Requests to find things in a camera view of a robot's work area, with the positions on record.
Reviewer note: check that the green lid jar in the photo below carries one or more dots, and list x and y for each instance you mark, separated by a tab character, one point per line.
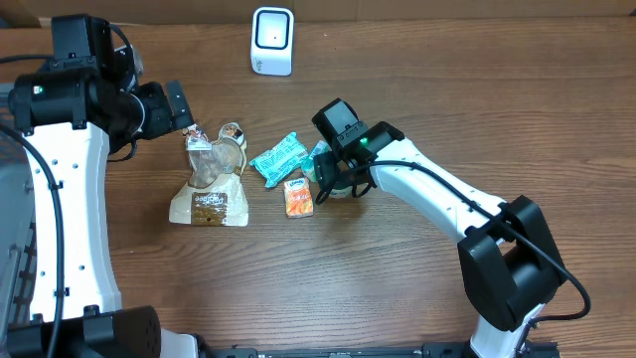
340	191

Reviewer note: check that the grey plastic mesh basket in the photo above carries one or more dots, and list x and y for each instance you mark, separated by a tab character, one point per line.
18	248

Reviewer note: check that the brown white snack bag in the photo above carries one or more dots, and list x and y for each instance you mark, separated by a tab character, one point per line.
213	195

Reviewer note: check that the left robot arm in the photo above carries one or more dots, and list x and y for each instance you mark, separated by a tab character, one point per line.
72	119

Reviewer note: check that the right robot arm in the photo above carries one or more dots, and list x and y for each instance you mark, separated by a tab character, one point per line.
511	267

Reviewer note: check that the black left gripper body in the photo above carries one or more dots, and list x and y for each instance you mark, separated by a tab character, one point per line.
158	116

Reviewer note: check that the white barcode scanner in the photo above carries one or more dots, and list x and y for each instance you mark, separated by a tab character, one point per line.
271	45

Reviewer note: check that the teal tissue pack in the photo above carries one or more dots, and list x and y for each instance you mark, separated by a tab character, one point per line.
281	160

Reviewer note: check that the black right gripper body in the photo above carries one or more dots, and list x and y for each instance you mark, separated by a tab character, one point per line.
333	174

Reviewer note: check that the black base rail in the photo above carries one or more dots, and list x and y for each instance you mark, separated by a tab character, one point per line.
348	352

